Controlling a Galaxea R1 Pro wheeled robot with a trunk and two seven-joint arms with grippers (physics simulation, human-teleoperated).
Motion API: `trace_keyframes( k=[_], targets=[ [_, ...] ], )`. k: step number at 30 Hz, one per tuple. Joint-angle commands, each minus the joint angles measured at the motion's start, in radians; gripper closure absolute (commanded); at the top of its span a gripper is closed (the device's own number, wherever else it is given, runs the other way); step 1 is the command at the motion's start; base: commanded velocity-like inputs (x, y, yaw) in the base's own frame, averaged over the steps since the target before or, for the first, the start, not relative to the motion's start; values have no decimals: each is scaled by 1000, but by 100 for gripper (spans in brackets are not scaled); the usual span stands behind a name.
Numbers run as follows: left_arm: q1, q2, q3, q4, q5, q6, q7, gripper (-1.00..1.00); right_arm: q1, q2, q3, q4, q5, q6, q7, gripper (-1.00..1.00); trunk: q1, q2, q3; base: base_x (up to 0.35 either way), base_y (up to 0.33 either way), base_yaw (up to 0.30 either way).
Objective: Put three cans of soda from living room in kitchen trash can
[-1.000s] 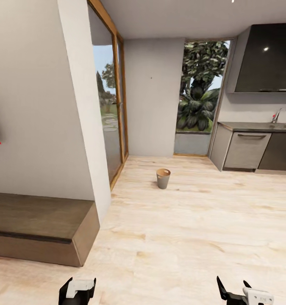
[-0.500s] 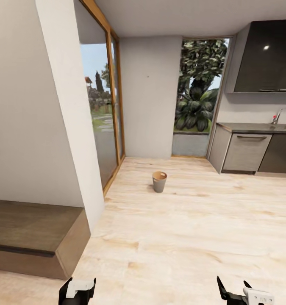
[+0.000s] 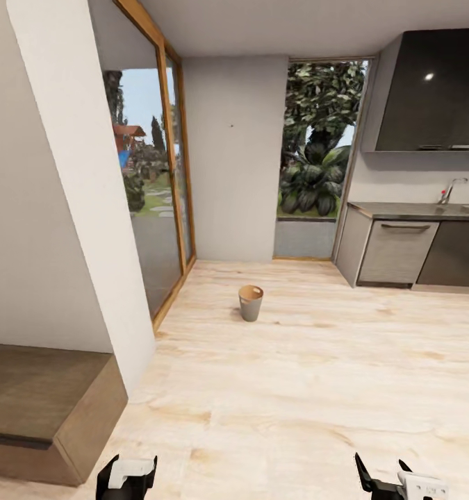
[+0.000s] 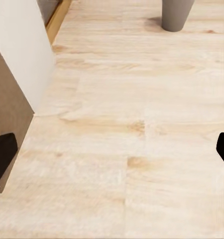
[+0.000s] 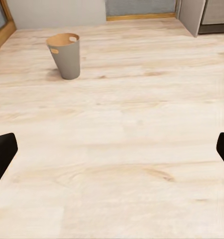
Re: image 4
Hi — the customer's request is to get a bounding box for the trash can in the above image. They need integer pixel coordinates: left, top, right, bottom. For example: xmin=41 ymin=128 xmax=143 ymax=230
xmin=161 ymin=0 xmax=194 ymax=32

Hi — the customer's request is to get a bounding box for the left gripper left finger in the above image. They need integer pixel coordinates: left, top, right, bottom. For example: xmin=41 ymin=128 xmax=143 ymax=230
xmin=0 ymin=132 xmax=18 ymax=179

